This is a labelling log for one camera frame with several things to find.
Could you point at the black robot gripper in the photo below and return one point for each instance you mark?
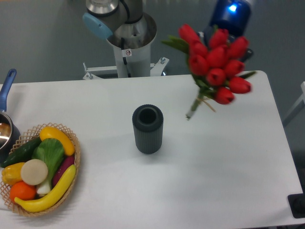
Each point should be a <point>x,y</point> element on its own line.
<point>232,15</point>

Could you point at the red tulip bouquet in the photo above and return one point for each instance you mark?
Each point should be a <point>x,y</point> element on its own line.
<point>216,65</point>

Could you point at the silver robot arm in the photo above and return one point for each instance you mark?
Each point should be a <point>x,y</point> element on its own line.
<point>130,31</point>

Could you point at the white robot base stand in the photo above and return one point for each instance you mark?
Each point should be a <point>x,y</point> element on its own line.
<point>129,63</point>

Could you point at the dark grey ribbed vase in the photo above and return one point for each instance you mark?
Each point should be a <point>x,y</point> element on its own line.
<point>147,121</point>

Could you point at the black device at edge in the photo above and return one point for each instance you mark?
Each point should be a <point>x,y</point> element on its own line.
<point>297,205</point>

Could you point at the purple sweet potato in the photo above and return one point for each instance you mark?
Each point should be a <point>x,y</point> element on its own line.
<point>68,161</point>

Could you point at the yellow squash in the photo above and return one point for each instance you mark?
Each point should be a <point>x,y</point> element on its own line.
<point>53,132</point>

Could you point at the green bok choy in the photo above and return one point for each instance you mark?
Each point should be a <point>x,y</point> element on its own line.
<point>51,152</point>

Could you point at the woven wicker basket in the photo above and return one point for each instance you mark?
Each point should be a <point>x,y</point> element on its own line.
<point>25,137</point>

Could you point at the green cucumber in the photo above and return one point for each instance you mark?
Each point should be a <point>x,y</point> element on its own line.
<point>22,153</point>

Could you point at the beige round slice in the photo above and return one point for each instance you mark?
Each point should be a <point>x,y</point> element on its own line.
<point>34,172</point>

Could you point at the yellow bell pepper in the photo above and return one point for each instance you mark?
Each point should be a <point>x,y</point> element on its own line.
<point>12,174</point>

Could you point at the yellow banana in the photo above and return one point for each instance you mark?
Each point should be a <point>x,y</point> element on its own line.
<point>51,198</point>

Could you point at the orange fruit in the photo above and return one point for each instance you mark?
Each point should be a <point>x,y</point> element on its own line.
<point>22,191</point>

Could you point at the white frame at right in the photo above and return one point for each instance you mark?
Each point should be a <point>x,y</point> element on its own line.
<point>296,108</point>

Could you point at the blue handled saucepan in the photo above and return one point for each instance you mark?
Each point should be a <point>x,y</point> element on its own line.
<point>9,133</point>

